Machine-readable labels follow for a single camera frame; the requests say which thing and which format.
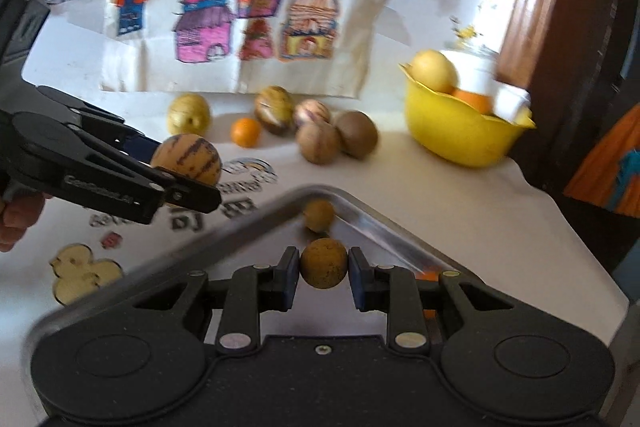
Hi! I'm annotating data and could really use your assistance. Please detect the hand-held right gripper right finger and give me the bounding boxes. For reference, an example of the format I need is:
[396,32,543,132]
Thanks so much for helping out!
[348,247,516,354]

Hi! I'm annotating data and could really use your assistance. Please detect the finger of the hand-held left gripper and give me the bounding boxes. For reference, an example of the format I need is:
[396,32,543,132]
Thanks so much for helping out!
[50,132,222,226]
[37,86,162,162]

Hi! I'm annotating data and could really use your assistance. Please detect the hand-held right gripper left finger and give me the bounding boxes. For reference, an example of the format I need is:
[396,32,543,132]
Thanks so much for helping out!
[132,247,301,354]

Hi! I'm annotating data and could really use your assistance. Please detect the metal tray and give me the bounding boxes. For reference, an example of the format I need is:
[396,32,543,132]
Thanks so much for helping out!
[25,185,471,348]

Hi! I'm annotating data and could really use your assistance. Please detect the striped pepino melon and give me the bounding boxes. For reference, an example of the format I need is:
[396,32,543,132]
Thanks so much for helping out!
[150,134,222,188]
[254,86,296,136]
[292,99,332,128]

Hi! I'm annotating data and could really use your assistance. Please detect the yellow-green pear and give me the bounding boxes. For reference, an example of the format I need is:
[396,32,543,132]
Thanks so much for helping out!
[167,93,212,135]

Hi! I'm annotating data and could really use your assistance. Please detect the small orange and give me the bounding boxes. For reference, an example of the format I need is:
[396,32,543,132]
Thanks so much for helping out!
[414,270,442,320]
[230,118,262,146]

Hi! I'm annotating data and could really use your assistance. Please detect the brown kiwi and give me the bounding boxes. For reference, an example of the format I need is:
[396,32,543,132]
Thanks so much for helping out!
[332,110,378,158]
[295,122,343,165]

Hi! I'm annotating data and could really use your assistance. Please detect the person's left hand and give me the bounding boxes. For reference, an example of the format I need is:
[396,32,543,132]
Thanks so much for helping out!
[0,195,47,254]

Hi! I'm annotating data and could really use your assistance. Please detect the coloured houses drawing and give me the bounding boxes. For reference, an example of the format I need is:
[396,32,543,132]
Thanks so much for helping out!
[100,0,401,100]

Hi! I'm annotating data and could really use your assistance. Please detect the printed white tablecloth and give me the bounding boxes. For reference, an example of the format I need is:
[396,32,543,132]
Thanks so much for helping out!
[0,72,631,358]

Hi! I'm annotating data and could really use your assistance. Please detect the yellow plastic bowl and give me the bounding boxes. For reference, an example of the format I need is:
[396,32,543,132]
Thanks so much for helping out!
[398,62,537,168]

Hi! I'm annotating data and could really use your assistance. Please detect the white cup with orange base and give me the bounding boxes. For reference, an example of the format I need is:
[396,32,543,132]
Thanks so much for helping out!
[445,50,501,115]

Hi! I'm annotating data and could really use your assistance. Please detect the pale yellow round fruit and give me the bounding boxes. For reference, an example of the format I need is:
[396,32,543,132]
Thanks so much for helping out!
[410,50,459,94]

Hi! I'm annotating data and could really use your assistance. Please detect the white paper roll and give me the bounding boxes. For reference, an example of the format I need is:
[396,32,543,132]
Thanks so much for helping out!
[492,82,531,120]

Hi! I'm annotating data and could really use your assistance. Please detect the yellow flower twigs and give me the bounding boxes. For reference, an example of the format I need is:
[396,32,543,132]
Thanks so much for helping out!
[452,0,496,52]

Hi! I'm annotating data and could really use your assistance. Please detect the orange cloth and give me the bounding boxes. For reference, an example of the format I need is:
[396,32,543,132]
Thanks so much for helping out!
[562,104,640,212]

